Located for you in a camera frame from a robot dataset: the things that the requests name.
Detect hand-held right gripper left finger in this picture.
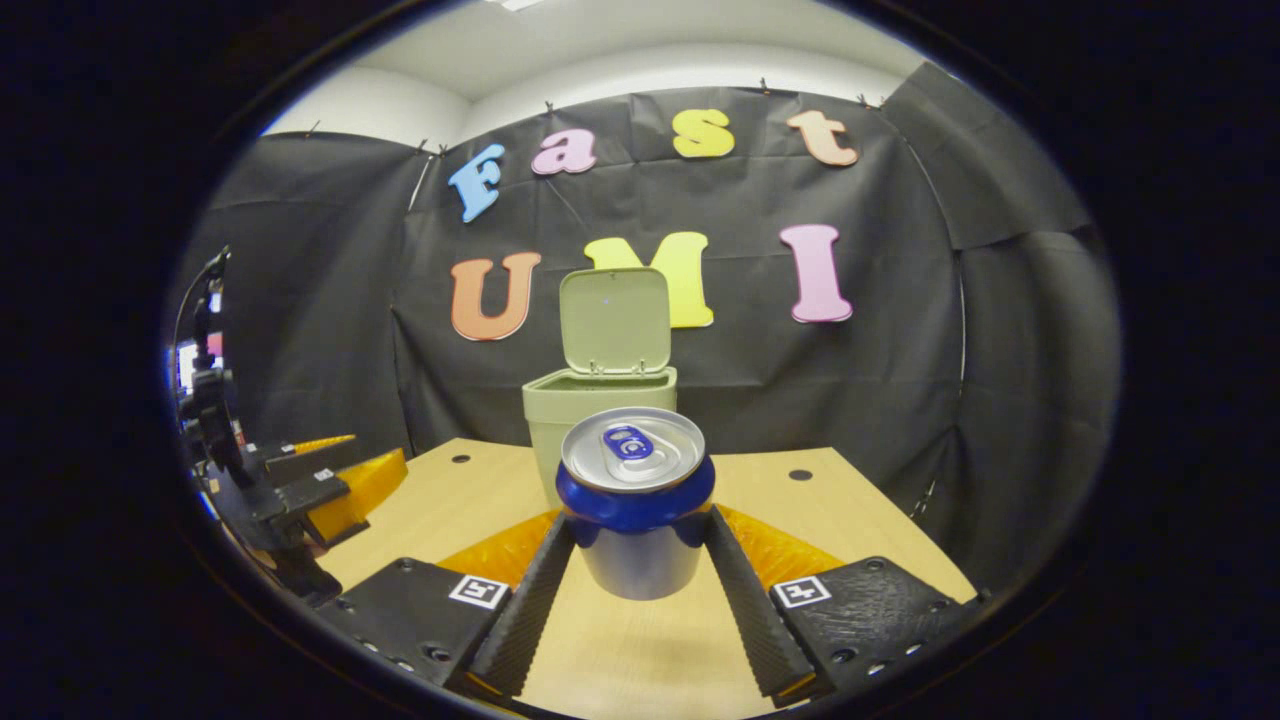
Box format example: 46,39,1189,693
320,510,579,701

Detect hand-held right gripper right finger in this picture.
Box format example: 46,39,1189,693
703,505,986,703

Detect blue silver pop can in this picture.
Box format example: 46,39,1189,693
556,406,717,601

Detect green desktop garbage bin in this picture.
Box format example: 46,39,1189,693
521,267,679,511

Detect wooden desktop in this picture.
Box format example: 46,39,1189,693
315,438,979,720

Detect computer monitor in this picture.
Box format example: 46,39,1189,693
176,335,223,396

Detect black backdrop cloth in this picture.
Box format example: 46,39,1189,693
185,60,1123,591

